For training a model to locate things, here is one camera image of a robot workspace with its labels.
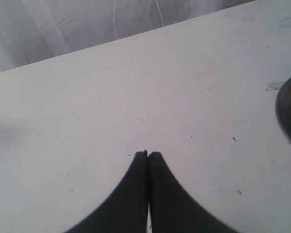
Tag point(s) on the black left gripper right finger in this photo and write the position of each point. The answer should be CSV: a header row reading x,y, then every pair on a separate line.
x,y
172,209

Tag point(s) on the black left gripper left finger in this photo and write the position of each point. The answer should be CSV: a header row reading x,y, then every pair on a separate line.
x,y
125,209

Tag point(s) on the clear tape piece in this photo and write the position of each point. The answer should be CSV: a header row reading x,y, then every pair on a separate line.
x,y
274,86

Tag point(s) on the white backdrop curtain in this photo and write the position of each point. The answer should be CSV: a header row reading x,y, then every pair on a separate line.
x,y
36,30

